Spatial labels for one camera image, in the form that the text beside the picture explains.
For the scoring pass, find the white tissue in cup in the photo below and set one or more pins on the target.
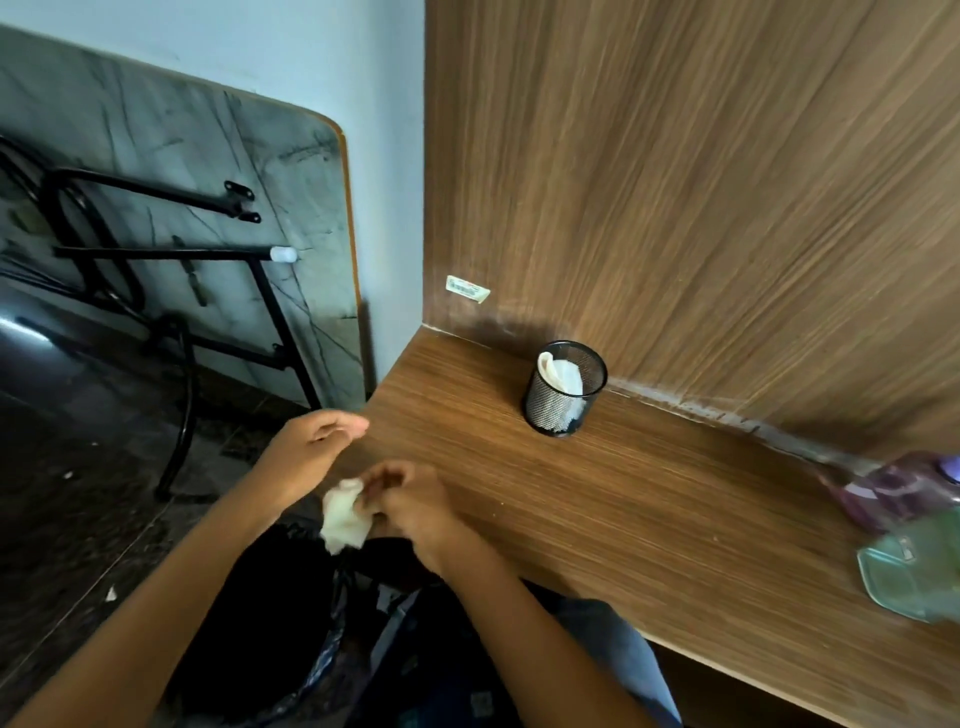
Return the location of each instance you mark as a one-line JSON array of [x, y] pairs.
[[564, 377]]

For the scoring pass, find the wooden desk back panel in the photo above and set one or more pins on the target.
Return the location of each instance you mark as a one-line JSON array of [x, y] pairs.
[[712, 187]]

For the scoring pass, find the person's right fingers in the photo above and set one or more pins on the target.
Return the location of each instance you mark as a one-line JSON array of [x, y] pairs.
[[381, 487]]

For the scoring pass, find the green transparent plastic container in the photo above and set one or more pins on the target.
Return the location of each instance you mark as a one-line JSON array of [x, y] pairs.
[[911, 574]]

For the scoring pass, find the person's blue jeans leg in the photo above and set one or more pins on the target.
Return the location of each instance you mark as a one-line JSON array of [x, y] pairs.
[[626, 652]]

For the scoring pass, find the black metal chair frame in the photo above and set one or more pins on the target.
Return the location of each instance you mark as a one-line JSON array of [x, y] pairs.
[[184, 405]]

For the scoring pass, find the grey marble-pattern folding table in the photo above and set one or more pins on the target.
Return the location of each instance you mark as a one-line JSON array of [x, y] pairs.
[[247, 172]]

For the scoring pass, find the black garbage bag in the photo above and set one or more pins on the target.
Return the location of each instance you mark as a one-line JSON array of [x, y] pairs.
[[255, 637]]

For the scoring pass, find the person's right forearm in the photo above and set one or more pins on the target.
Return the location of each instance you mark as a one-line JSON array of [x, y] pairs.
[[525, 645]]

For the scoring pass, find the person's left fingers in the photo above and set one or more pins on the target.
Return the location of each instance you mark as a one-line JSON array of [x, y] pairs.
[[341, 425]]

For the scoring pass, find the white tissue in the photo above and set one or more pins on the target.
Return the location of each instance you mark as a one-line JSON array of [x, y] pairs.
[[343, 519], [564, 377]]

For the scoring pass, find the black mesh pen cup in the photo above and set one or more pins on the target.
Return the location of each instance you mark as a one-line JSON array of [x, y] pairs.
[[551, 412]]

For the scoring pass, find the person's left hand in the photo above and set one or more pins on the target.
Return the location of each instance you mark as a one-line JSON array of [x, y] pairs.
[[300, 454]]

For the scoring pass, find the person's left forearm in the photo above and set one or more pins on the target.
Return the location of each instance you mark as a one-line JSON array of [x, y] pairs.
[[150, 622]]

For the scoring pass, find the white sticker label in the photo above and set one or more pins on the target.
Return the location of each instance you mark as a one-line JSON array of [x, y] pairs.
[[467, 289]]

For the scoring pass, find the person's dark patterned clothing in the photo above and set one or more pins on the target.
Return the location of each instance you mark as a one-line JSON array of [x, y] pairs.
[[427, 660]]

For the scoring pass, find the person's right hand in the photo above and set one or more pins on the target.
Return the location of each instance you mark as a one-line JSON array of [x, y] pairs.
[[416, 510]]

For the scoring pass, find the purple plastic bottle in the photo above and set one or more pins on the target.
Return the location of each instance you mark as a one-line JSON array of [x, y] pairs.
[[892, 491]]

